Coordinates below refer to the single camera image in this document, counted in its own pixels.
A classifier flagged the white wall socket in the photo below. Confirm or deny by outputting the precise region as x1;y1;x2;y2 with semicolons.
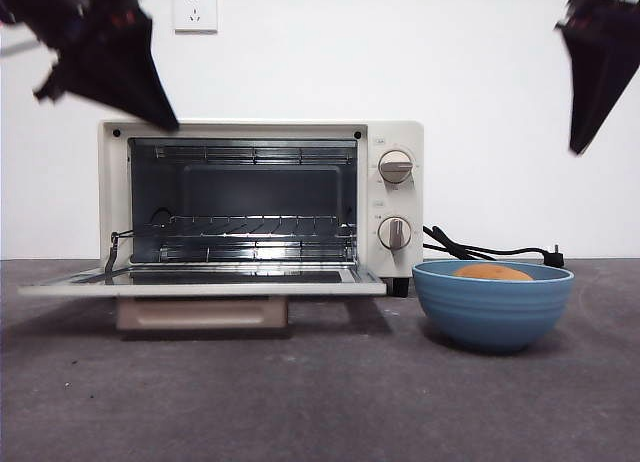
173;0;219;35

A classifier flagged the cream toaster oven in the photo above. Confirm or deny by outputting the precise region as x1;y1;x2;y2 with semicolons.
97;119;425;299

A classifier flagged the blue ribbed bowl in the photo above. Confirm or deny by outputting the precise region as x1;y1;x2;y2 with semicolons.
412;260;576;356

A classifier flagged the glass oven door beige handle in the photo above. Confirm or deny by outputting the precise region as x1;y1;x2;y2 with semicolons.
18;230;389;332

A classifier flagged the metal wire oven rack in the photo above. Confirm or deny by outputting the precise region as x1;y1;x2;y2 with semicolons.
147;214;359;243

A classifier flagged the brown potato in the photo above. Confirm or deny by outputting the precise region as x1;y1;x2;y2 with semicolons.
452;263;535;282

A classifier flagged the black power cable with plug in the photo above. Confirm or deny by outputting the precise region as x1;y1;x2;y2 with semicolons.
422;225;566;269

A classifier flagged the beige oven knob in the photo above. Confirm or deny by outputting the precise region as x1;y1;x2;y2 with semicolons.
377;150;415;186
377;216;413;253

